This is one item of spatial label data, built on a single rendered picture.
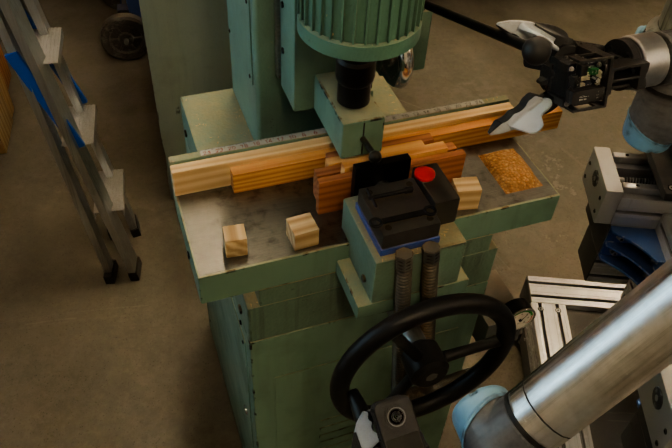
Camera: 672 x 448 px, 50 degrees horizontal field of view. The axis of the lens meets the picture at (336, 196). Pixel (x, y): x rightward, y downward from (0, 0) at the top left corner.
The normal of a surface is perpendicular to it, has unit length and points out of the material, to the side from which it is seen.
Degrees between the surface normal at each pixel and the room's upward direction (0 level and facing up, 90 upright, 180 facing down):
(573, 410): 65
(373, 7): 90
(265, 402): 90
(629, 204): 90
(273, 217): 0
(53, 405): 0
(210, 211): 0
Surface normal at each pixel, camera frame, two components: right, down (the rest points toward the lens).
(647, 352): -0.29, 0.28
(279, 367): 0.32, 0.67
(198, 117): 0.04, -0.72
